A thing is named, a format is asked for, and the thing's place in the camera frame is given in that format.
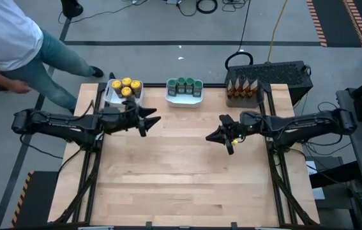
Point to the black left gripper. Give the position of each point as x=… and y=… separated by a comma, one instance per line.
x=120, y=118

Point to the black bar-shaped box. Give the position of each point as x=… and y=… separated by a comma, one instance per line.
x=334, y=175

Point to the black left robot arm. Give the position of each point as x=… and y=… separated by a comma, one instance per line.
x=56, y=123

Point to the black clamp post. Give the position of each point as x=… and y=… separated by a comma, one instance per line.
x=112, y=76

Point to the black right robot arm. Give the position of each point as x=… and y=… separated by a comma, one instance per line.
x=302, y=124

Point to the white plastic bin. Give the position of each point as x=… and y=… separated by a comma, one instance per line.
x=184, y=100
x=113, y=99

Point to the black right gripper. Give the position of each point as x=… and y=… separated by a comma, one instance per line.
x=243, y=127

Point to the black aluminium table frame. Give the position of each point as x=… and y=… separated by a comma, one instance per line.
x=212, y=85

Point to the black computer tower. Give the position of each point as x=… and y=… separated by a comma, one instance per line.
x=279, y=73

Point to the green-lid spice jar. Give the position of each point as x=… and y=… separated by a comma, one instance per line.
x=198, y=84
x=172, y=84
x=189, y=81
x=181, y=81

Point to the grey translucent plastic bin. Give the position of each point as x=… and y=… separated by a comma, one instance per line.
x=244, y=102

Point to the white paper sheet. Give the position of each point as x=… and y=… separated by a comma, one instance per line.
x=311, y=167

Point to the black hazard-striped floor mat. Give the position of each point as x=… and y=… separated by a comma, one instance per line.
x=37, y=198
x=334, y=19

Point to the black table clamp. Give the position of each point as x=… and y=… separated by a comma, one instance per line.
x=148, y=225
x=233, y=225

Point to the person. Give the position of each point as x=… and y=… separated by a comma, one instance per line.
x=8, y=35

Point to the grey desk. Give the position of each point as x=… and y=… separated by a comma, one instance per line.
x=359, y=153

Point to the yellow-lid spice jar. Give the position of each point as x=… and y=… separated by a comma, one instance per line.
x=116, y=84
x=126, y=81
x=126, y=92
x=135, y=85

